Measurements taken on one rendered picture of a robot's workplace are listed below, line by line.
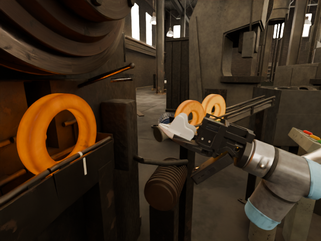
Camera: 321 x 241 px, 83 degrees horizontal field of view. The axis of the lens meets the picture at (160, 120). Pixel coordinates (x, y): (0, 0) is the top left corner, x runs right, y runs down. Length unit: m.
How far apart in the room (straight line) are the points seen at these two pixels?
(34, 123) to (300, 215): 1.16
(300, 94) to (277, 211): 1.99
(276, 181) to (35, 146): 0.47
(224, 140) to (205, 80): 2.62
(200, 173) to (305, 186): 0.20
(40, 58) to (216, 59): 2.75
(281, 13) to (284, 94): 7.02
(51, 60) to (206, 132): 0.33
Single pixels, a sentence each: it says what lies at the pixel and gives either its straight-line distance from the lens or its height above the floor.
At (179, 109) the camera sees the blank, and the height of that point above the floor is 0.75.
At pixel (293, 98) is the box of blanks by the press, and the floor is 0.66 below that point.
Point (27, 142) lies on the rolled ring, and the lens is 0.38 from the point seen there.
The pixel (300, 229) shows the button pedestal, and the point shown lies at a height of 0.14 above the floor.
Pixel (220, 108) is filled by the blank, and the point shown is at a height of 0.73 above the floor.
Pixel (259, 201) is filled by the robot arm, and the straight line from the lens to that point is 0.50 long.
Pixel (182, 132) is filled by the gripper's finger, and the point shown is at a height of 0.75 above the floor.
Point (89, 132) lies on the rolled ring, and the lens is 0.49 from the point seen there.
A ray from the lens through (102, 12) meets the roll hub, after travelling 0.36.
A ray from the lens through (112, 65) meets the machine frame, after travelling 0.80.
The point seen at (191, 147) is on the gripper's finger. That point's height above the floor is 0.72.
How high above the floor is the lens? 0.88
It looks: 14 degrees down
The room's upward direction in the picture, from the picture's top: straight up
